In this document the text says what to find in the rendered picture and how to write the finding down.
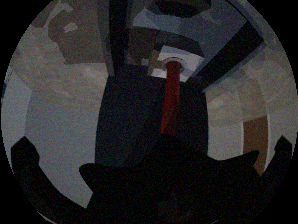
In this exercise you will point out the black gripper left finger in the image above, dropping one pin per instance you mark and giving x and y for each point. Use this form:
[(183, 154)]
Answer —
[(151, 179)]

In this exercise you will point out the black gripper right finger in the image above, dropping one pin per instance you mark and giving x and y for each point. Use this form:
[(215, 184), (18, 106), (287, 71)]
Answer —
[(198, 175)]

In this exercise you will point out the dark red peg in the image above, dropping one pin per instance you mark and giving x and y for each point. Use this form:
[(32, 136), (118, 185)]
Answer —
[(172, 91)]

